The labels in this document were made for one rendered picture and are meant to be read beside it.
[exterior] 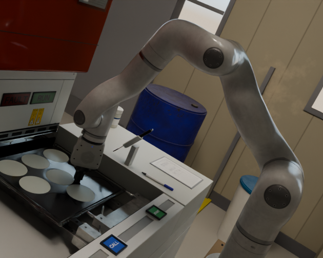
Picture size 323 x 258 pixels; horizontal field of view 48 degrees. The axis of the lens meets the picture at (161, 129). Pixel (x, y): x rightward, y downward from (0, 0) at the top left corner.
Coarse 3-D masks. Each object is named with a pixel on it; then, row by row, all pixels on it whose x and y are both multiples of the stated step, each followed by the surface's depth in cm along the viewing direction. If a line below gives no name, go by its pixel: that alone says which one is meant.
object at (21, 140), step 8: (24, 136) 135; (32, 136) 138; (40, 136) 142; (48, 136) 147; (56, 136) 152; (0, 144) 125; (8, 144) 129; (16, 144) 133; (48, 144) 152; (16, 152) 137; (24, 152) 139
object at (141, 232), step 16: (144, 208) 119; (160, 208) 124; (176, 208) 128; (128, 224) 107; (144, 224) 111; (160, 224) 114; (96, 240) 95; (128, 240) 101; (144, 240) 103; (160, 240) 123; (80, 256) 88; (96, 256) 90; (112, 256) 92; (128, 256) 96; (144, 256) 113
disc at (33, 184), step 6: (24, 180) 117; (30, 180) 119; (36, 180) 120; (42, 180) 122; (24, 186) 114; (30, 186) 116; (36, 186) 117; (42, 186) 118; (48, 186) 120; (36, 192) 114; (42, 192) 115
